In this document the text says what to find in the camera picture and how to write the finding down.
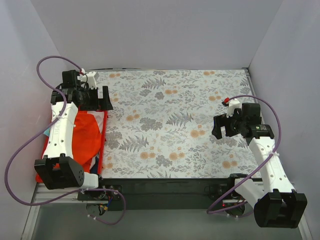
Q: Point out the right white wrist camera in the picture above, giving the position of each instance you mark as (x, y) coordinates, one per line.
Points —
(231, 105)

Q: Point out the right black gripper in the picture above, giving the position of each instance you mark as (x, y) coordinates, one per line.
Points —
(226, 126)

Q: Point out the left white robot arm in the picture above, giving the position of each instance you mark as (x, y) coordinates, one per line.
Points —
(64, 112)

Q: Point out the orange t shirt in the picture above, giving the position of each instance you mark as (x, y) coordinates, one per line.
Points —
(73, 171)

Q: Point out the red plastic bin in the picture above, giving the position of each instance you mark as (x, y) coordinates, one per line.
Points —
(102, 143)

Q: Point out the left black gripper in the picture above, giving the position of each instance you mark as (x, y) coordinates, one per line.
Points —
(100, 98)

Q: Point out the blue garment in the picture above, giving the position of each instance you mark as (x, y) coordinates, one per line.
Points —
(94, 167)

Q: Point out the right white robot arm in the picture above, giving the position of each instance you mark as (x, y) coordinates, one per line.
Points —
(278, 204)

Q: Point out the teal garment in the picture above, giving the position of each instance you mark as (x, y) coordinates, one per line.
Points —
(47, 132)

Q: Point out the floral patterned table mat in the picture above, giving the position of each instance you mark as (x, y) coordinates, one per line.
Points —
(162, 120)

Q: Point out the aluminium frame rail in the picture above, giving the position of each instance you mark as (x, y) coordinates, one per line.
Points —
(42, 194)

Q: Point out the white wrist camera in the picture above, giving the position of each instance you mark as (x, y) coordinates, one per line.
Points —
(90, 78)
(231, 105)

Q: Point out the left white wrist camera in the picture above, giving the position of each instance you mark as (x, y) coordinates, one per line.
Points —
(90, 78)

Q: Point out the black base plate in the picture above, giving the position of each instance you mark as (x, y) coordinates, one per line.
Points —
(170, 193)

